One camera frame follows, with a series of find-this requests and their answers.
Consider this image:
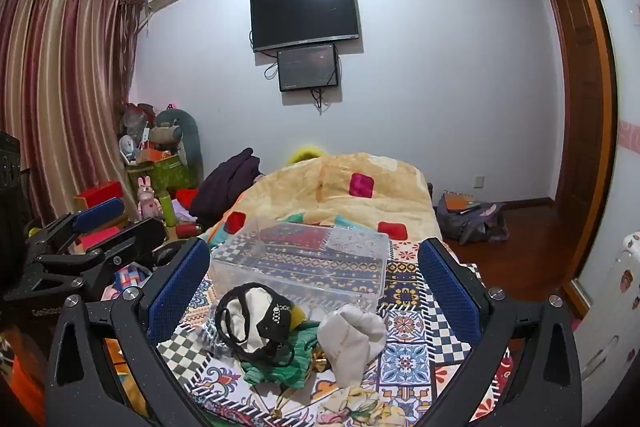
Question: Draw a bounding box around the striped red curtain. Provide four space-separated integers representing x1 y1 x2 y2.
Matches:
0 0 138 228

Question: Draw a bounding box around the black monitor cable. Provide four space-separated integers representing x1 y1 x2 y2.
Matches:
310 88 331 115

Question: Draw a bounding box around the grey backpack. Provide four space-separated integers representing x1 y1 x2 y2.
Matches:
436 199 508 244

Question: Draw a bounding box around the dark purple clothing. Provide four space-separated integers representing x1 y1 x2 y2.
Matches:
190 148 263 228

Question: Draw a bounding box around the orange notebook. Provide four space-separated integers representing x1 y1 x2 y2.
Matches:
442 191 476 210

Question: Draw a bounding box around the yellow plush toy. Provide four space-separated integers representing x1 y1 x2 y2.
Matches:
287 147 326 165

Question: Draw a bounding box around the white cabinet with stickers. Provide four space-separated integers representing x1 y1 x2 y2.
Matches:
575 232 640 388

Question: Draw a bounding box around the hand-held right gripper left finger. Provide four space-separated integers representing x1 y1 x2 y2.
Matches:
47 237 212 427

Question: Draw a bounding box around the floral cloth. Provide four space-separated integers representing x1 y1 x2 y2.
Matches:
317 386 386 427

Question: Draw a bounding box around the green cardboard box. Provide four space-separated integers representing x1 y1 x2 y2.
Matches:
127 154 198 202

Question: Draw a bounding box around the patterned bed cover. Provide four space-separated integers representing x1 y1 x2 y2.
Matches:
100 227 511 427

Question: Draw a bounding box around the wooden door frame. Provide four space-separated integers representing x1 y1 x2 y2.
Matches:
542 0 618 318

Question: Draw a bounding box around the orange bag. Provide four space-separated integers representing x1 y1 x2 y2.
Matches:
0 327 48 427

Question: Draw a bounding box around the green knitted cloth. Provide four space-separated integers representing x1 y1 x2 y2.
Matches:
240 322 323 390

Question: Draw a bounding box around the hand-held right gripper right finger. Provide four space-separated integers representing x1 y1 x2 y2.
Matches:
419 237 584 427

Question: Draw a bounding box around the beige blanket with red squares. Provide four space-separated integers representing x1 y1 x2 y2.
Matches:
215 152 443 253

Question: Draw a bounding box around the green bottle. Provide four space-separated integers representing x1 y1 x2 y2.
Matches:
159 193 176 228

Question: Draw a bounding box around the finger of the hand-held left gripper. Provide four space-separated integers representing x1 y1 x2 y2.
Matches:
27 197 127 254
5 218 169 299

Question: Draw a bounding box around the pink bunny toy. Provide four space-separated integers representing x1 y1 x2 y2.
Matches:
136 176 162 220

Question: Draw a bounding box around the white sock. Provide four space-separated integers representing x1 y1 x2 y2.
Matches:
317 304 387 385

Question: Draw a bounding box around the grey plush toy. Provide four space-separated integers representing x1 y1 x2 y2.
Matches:
152 107 203 180

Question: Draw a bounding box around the black and white underwear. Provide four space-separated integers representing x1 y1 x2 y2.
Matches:
215 283 306 365

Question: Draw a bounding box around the red box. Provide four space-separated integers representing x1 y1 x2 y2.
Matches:
74 181 123 208

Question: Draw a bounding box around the small black wall monitor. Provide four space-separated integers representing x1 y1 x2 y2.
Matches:
277 43 340 92

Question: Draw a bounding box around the black wall television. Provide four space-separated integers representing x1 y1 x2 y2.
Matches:
250 0 362 54

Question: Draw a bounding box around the clear plastic storage box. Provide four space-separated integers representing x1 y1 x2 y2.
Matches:
209 213 391 313

